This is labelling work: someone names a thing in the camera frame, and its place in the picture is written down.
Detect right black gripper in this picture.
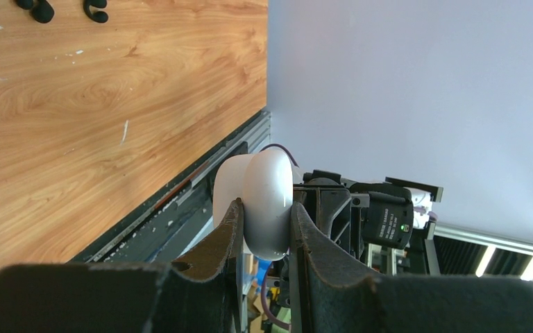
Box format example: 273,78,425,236
294,170,354,255

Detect black earbud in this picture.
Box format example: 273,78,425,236
15,0,55,24
83,0,109,24

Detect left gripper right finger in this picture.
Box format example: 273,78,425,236
289,203,382,332

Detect black earbud left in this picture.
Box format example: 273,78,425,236
15,0,55,24

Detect black earbud right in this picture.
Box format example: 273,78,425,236
83,0,109,24

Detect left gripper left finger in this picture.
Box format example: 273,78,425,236
151,198,244,332

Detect white earbud charging case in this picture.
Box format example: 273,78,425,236
212,149,294,261

